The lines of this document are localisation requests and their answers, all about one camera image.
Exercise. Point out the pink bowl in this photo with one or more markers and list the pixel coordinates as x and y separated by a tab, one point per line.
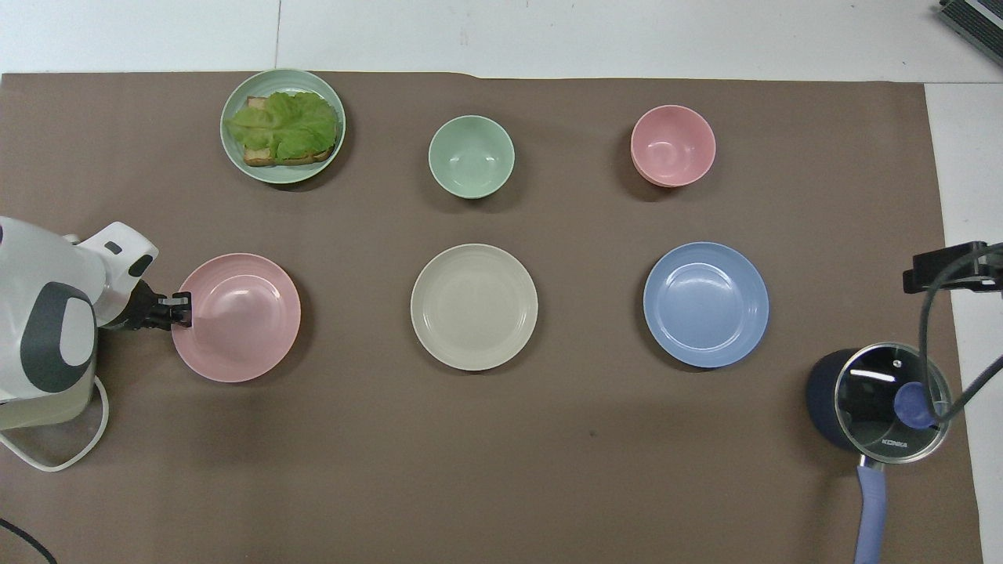
672	145

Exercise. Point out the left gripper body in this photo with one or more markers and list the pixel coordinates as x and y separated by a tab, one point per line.
141	309

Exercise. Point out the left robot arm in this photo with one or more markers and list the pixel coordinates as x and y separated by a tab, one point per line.
47	298

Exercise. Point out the green lettuce leaf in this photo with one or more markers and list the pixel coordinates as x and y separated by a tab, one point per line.
286	121

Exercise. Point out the green bowl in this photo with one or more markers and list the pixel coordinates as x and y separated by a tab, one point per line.
472	157

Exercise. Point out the glass pot lid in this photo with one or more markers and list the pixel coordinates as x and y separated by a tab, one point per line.
866	407

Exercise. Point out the pink plate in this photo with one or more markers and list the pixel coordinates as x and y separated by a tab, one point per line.
239	321

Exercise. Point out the beige plate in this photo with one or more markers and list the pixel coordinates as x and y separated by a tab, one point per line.
474	307

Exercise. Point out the green plate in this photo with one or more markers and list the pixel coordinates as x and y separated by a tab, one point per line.
235	157

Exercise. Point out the blue plate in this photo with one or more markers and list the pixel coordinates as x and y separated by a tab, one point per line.
705	305

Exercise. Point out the toast slice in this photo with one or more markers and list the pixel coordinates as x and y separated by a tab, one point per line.
262	155

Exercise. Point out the black stand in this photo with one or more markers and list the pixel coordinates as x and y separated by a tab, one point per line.
944	266

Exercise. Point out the dark blue pot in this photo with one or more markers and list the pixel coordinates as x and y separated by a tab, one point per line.
823	399

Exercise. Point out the grey laptop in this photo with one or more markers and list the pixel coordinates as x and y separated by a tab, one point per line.
975	19

